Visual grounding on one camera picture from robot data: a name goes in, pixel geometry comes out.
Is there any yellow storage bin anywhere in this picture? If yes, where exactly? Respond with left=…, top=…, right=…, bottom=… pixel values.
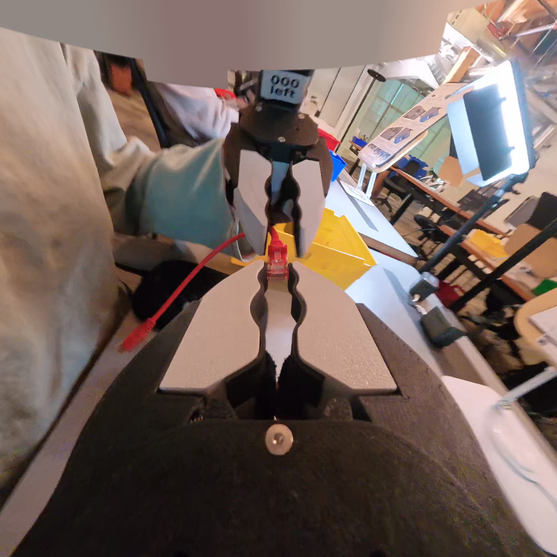
left=230, top=207, right=378, bottom=292

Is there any overhead studio lamp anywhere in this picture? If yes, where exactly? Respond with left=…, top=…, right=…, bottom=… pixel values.
left=446, top=60, right=537, bottom=189

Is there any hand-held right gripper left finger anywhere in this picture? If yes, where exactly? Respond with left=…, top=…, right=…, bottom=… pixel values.
left=159, top=260, right=267, bottom=395

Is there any yellow box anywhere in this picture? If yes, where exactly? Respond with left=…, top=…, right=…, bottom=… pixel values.
left=467, top=229, right=508, bottom=259

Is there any red basket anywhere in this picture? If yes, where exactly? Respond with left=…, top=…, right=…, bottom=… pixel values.
left=434, top=280, right=465, bottom=308

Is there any black floor lamp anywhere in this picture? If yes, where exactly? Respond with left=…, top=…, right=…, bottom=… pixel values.
left=346, top=69, right=389, bottom=146

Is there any grey charger box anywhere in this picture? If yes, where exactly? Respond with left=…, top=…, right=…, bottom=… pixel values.
left=419, top=305, right=469, bottom=348
left=408, top=271, right=440, bottom=302

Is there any black dimpled wrist pad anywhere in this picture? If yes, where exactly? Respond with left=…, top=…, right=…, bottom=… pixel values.
left=132, top=259, right=228, bottom=330

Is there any blue storage bin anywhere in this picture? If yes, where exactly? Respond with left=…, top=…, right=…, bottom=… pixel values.
left=328, top=149, right=348, bottom=182

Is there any wooden office desk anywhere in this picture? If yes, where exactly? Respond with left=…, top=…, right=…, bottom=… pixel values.
left=348, top=139, right=557, bottom=303

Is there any black light stand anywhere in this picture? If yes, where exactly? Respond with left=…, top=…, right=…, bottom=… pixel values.
left=419, top=172, right=530, bottom=274

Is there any white board stand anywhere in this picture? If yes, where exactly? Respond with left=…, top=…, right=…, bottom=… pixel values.
left=440, top=367, right=557, bottom=555

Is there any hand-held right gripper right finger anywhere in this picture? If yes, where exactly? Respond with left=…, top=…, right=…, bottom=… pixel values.
left=289, top=261, right=398, bottom=395

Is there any red ethernet cable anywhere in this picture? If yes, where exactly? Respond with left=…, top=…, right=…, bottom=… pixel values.
left=119, top=225, right=290, bottom=354

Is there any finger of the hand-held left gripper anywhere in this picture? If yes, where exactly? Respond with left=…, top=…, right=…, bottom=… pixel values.
left=291, top=159, right=327, bottom=259
left=234, top=149, right=273, bottom=257

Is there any black pole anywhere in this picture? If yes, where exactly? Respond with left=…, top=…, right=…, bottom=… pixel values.
left=449, top=221, right=557, bottom=313

